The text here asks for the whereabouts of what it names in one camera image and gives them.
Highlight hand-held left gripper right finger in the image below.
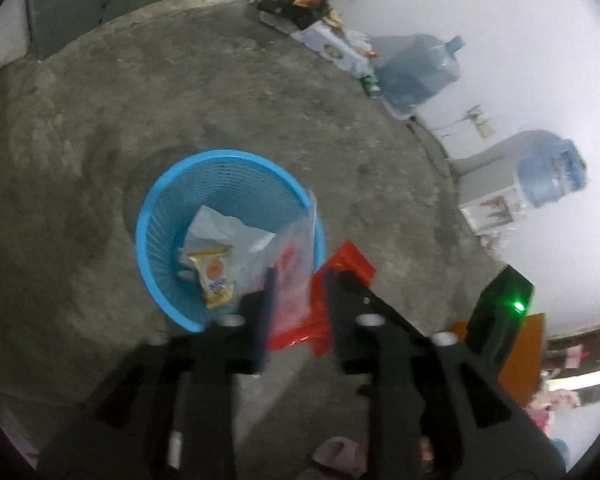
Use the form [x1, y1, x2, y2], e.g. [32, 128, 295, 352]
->
[325, 270, 568, 480]

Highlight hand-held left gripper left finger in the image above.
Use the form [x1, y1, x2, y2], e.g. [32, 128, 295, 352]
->
[37, 267, 281, 480]

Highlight red packet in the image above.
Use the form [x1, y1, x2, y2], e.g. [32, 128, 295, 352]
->
[270, 241, 377, 358]

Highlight yellow snack wrapper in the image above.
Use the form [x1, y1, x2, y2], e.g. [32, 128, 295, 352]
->
[187, 245, 236, 311]

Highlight clear plastic bag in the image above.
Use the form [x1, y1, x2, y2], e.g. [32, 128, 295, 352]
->
[240, 189, 318, 346]

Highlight white paper sheet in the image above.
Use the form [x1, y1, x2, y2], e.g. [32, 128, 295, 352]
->
[180, 205, 276, 301]

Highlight blue plastic basket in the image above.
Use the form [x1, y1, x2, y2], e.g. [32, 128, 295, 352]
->
[135, 149, 327, 333]

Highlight orange board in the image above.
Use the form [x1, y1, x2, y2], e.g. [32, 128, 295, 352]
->
[452, 312, 548, 408]

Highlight white water dispenser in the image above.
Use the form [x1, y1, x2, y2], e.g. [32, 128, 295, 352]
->
[457, 130, 536, 235]

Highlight blue water jug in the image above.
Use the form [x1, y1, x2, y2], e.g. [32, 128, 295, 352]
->
[516, 137, 589, 209]

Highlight pink slipper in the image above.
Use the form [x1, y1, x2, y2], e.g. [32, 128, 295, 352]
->
[311, 436, 370, 477]

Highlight large clear water jug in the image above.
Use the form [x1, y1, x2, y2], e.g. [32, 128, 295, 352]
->
[377, 33, 467, 122]

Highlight white printed carton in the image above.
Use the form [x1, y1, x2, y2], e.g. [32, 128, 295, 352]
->
[289, 12, 376, 79]

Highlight black snack bag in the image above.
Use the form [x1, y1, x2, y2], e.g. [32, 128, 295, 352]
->
[256, 0, 332, 32]

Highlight wall socket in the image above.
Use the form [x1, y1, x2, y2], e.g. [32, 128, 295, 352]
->
[467, 105, 496, 139]

